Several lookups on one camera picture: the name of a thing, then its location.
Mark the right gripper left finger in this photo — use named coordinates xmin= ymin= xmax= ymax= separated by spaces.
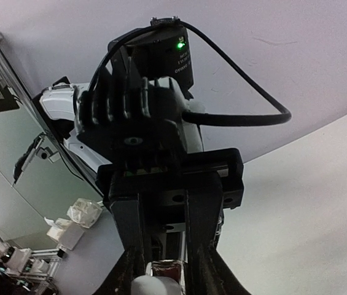
xmin=99 ymin=246 xmax=146 ymax=295

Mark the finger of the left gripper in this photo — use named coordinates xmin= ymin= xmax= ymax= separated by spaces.
xmin=185 ymin=175 xmax=223 ymax=270
xmin=109 ymin=184 xmax=146 ymax=276

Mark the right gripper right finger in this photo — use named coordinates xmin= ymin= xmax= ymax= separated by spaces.
xmin=188 ymin=239 xmax=254 ymax=295

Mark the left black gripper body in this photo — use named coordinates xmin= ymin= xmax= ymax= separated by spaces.
xmin=96 ymin=148 xmax=244 ymax=215

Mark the white nail polish cap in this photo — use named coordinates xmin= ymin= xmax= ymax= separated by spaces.
xmin=131 ymin=275 xmax=182 ymax=295

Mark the red nail polish bottle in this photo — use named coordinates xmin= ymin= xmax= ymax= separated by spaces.
xmin=146 ymin=259 xmax=187 ymax=285

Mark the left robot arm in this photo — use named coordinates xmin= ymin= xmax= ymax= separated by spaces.
xmin=34 ymin=18 xmax=244 ymax=276

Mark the white tissue box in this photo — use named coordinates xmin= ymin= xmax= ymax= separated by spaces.
xmin=44 ymin=217 xmax=85 ymax=251

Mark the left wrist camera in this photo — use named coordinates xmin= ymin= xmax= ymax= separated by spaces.
xmin=75 ymin=77 xmax=187 ymax=172

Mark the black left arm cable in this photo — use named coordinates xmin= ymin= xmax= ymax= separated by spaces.
xmin=88 ymin=20 xmax=293 ymax=127

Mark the background camera on stand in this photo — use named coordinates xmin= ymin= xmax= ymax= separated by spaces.
xmin=12 ymin=133 xmax=60 ymax=187

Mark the aluminium frame post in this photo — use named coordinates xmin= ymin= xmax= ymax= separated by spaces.
xmin=0 ymin=33 xmax=102 ymax=195

